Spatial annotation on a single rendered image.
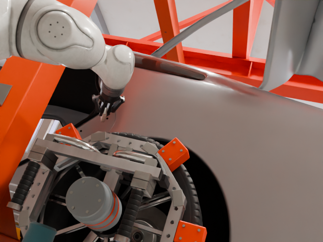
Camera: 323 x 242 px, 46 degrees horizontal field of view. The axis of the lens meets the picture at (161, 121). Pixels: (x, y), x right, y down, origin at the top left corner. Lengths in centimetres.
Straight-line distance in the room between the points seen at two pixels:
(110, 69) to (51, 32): 59
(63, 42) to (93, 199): 61
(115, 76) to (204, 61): 333
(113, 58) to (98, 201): 45
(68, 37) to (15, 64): 93
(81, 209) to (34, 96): 56
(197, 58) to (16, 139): 333
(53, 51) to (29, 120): 88
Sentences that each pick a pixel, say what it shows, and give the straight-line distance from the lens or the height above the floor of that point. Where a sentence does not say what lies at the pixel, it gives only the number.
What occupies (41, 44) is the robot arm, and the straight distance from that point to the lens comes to 72.
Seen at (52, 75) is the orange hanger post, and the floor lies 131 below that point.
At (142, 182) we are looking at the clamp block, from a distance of 109.
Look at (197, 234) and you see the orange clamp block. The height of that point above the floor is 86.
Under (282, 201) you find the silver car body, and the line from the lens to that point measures 174.
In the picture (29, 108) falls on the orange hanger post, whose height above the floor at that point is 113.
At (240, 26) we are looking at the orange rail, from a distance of 403.
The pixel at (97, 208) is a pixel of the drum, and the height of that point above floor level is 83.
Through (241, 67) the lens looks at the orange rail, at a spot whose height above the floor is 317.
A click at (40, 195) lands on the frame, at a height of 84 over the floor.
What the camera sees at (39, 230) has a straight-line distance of 125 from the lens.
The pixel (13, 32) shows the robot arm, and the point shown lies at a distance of 77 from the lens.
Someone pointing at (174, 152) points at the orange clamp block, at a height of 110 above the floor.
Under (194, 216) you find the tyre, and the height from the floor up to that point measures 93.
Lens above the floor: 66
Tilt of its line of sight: 23 degrees up
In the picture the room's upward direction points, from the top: 19 degrees clockwise
